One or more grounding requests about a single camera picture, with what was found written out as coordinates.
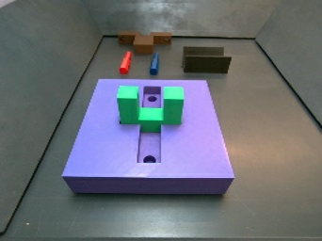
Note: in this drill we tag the brown T-shaped block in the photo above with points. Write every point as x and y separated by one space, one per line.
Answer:
145 43

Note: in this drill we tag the black angle fixture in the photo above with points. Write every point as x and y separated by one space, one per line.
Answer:
205 59

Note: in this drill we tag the green U-shaped block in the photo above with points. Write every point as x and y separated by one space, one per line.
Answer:
158 108

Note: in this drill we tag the purple base block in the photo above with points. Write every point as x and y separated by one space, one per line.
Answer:
186 164

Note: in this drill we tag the red peg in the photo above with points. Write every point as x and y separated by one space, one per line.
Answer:
126 63

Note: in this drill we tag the blue peg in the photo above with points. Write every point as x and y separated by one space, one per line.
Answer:
154 65

